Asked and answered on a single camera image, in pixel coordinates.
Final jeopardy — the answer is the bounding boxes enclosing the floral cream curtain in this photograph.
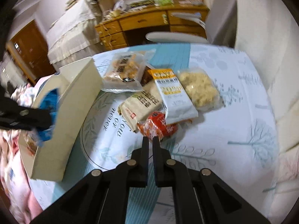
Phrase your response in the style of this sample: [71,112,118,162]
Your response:
[235,0,298,223]

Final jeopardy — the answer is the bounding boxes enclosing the dark corn snack box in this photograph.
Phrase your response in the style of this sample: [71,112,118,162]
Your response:
[129,0,155,8]

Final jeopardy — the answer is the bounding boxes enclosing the teal and white tablecloth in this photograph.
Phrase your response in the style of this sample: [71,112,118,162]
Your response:
[30,43,278,216]

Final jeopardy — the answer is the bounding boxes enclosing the wooden desk with drawers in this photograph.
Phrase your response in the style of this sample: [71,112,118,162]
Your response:
[95,4,209,51]

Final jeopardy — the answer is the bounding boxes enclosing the grey office chair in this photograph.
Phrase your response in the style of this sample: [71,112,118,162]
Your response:
[145,0,237,48]

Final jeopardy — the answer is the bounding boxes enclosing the green snack bag on desk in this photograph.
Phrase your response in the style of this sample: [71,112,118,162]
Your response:
[154,0,174,6]

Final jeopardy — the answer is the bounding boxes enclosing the lace covered piano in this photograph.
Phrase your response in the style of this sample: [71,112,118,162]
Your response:
[46,0,105,70]

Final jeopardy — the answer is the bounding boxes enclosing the brown wooden door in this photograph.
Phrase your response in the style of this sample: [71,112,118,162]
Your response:
[6,20,56,85]

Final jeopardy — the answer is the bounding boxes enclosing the beige soda cracker pack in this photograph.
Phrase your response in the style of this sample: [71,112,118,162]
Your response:
[118,80,163,132]

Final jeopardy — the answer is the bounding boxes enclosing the red candy packet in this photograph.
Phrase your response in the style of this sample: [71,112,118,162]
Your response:
[137,111,178,142]

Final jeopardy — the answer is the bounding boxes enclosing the white plastic bag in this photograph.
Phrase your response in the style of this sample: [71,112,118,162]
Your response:
[113,0,128,12]

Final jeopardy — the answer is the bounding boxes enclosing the orange white oat bar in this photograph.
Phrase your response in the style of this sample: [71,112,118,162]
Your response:
[149,69,198,125]

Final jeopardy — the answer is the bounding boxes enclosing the white plastic organizer tray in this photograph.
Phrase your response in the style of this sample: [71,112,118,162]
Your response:
[18,57,102,181]

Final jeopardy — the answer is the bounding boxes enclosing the yellow mug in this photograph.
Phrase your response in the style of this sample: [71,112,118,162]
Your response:
[111,10,122,18]

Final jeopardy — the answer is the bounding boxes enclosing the clear bag orange cubes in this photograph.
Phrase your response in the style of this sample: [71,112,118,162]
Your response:
[102,49,156,94]

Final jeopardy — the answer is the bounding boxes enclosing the pink bed blanket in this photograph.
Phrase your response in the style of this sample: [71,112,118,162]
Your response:
[1,130,43,223]

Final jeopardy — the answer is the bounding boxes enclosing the clear bag puffed cake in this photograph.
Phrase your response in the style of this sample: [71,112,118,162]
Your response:
[176,67,222,112]

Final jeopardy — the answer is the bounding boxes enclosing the dark red small packet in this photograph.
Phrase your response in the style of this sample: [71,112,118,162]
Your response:
[140,67,152,86]

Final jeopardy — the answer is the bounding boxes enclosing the blue white snack packet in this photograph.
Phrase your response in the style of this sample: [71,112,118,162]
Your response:
[32,88,60,147]

